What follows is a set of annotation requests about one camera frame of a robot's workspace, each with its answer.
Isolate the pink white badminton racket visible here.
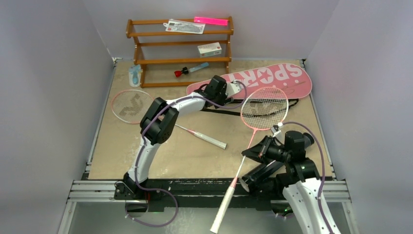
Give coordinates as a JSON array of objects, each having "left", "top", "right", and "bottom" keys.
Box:
[{"left": 209, "top": 87, "right": 289, "bottom": 234}]

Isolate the pink sport racket bag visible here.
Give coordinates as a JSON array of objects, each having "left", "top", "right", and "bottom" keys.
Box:
[{"left": 186, "top": 63, "right": 313, "bottom": 100}]

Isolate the black shuttlecock tube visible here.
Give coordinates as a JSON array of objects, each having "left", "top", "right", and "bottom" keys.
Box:
[{"left": 239, "top": 161, "right": 283, "bottom": 193}]

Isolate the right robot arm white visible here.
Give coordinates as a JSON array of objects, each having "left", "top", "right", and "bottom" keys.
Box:
[{"left": 240, "top": 130, "right": 340, "bottom": 234}]

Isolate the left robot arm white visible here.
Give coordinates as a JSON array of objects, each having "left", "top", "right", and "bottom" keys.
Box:
[{"left": 111, "top": 76, "right": 241, "bottom": 200}]

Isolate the red black blue marker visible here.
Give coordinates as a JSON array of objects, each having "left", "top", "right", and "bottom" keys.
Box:
[{"left": 174, "top": 62, "right": 209, "bottom": 78}]

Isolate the white red small box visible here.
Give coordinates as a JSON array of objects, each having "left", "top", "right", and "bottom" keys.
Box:
[{"left": 197, "top": 42, "right": 222, "bottom": 58}]

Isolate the wooden three-tier shelf rack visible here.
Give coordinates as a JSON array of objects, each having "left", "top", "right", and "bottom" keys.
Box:
[{"left": 126, "top": 16, "right": 234, "bottom": 88}]

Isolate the pink fluorescent bar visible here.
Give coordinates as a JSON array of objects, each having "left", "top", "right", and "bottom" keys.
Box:
[{"left": 193, "top": 17, "right": 228, "bottom": 26}]

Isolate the white packaged item on shelf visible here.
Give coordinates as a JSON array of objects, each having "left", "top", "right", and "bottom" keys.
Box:
[{"left": 163, "top": 19, "right": 206, "bottom": 34}]

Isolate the light blue white device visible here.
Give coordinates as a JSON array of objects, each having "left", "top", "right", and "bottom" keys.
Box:
[{"left": 128, "top": 65, "right": 142, "bottom": 87}]

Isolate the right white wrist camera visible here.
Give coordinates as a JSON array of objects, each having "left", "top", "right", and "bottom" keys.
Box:
[{"left": 270, "top": 122, "right": 283, "bottom": 137}]

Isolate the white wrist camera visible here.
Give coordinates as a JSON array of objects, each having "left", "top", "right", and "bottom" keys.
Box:
[
  {"left": 225, "top": 82, "right": 243, "bottom": 98},
  {"left": 270, "top": 122, "right": 283, "bottom": 137}
]

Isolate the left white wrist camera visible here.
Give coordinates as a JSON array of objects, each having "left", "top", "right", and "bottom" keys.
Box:
[{"left": 225, "top": 82, "right": 243, "bottom": 98}]

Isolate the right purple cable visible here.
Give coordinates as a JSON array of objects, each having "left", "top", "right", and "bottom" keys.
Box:
[{"left": 278, "top": 121, "right": 335, "bottom": 234}]

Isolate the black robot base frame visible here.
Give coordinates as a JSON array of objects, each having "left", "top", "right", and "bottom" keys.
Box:
[{"left": 66, "top": 179, "right": 352, "bottom": 214}]

